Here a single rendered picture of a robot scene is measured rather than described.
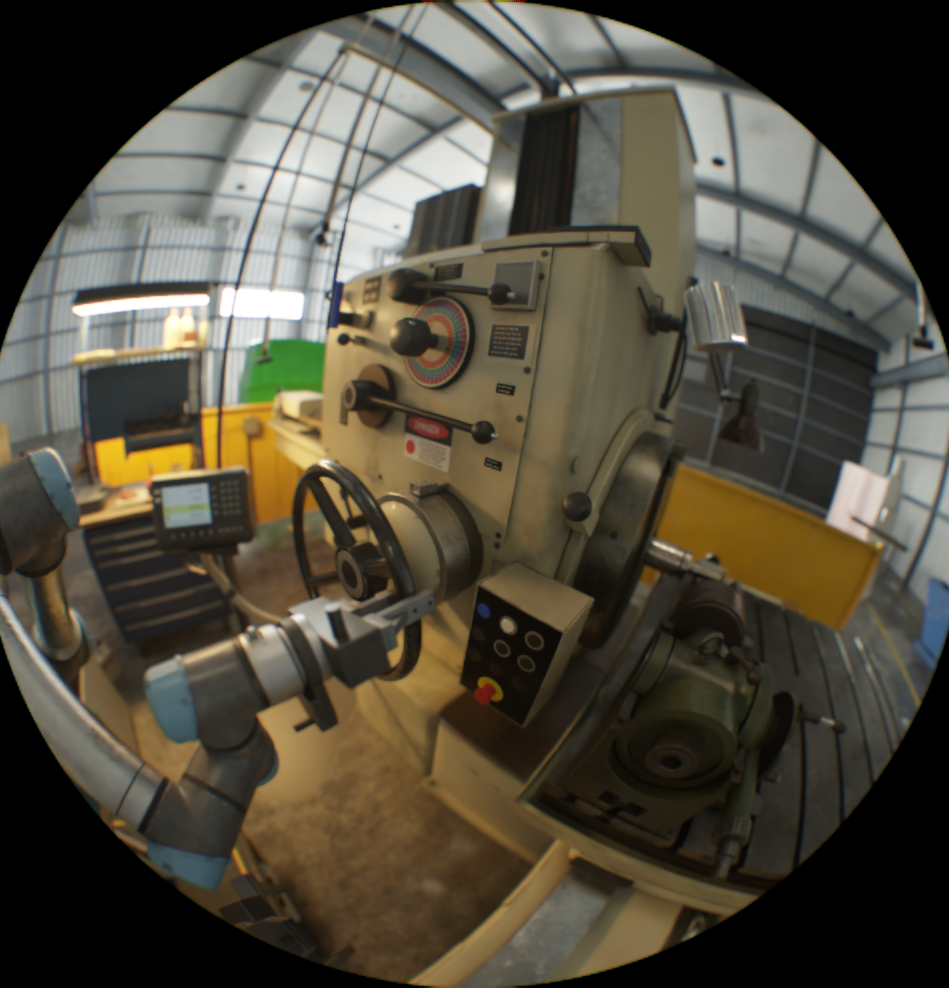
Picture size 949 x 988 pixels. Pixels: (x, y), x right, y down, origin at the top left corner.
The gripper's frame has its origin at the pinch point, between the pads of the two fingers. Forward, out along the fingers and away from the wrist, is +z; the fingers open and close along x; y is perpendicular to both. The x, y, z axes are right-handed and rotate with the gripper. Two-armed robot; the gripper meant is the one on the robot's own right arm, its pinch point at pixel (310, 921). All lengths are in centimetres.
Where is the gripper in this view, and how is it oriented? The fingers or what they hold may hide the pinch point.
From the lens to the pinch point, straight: 64.5
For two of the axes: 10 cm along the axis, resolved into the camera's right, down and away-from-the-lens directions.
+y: -7.0, 5.1, -5.0
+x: 7.1, 4.5, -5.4
